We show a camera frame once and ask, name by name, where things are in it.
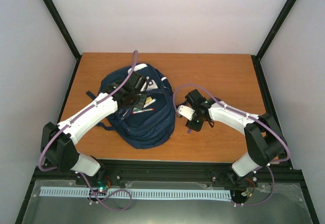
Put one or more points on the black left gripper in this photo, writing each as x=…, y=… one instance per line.
x=141, y=103

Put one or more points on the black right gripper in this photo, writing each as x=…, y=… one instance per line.
x=196, y=127

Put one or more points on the green cap whiteboard marker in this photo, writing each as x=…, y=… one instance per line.
x=149, y=103

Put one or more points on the red cap whiteboard marker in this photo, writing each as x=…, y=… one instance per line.
x=143, y=110

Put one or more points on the navy blue backpack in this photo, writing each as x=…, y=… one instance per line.
x=148, y=129

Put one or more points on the yellow highlighter pen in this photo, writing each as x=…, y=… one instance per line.
x=148, y=99

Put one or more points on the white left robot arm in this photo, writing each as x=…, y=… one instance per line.
x=59, y=140

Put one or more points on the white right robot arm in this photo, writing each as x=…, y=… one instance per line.
x=264, y=139

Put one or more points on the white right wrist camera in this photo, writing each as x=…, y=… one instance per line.
x=185, y=111

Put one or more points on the light blue slotted cable duct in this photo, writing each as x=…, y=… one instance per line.
x=137, y=194

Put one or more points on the black aluminium frame rail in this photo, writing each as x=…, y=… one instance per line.
x=120, y=173

